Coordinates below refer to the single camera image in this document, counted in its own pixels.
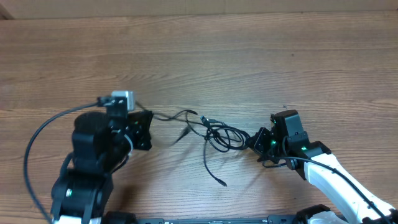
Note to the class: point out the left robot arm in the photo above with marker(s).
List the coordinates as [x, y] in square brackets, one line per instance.
[102, 142]

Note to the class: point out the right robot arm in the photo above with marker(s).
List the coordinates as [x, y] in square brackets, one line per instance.
[287, 141]

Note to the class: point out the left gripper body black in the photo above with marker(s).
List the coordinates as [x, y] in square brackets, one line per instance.
[134, 129]

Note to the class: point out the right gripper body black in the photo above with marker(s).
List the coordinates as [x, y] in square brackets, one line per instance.
[265, 145]

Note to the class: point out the cardboard back panel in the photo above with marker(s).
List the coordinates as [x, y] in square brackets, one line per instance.
[60, 9]

